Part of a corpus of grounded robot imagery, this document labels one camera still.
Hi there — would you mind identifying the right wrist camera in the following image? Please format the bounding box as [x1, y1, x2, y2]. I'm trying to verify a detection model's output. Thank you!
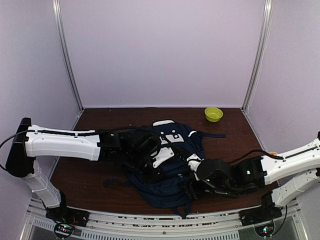
[186, 153, 202, 181]

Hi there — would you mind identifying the right aluminium frame post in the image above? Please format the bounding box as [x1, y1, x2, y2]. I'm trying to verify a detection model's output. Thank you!
[241, 0, 274, 114]

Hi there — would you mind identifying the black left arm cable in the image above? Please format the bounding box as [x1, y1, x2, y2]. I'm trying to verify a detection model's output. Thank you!
[0, 126, 191, 171]

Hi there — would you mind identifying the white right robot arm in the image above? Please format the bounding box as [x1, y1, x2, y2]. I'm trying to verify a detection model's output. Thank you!
[186, 137, 320, 221]

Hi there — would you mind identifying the navy blue student backpack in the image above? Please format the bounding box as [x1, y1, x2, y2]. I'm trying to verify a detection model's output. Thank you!
[103, 119, 226, 219]

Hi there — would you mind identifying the left aluminium frame post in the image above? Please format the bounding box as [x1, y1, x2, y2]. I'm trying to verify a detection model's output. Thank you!
[52, 0, 84, 113]

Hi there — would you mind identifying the front aluminium rail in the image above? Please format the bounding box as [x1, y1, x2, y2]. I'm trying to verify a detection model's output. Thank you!
[17, 197, 311, 240]

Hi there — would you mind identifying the aluminium frame post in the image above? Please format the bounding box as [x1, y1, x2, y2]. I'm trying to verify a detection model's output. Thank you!
[241, 0, 274, 114]
[52, 0, 84, 113]

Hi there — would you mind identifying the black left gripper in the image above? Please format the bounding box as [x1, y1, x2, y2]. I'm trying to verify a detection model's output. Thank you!
[124, 150, 167, 186]

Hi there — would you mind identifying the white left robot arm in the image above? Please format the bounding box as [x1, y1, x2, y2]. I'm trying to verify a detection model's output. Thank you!
[2, 117, 175, 222]

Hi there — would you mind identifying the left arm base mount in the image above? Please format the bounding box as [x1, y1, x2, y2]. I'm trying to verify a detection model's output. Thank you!
[42, 192, 90, 227]

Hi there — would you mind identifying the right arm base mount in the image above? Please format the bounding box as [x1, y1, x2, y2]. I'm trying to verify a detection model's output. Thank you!
[239, 191, 283, 226]

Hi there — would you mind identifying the lime green bowl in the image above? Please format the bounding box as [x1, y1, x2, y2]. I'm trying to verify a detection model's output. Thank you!
[204, 107, 224, 123]

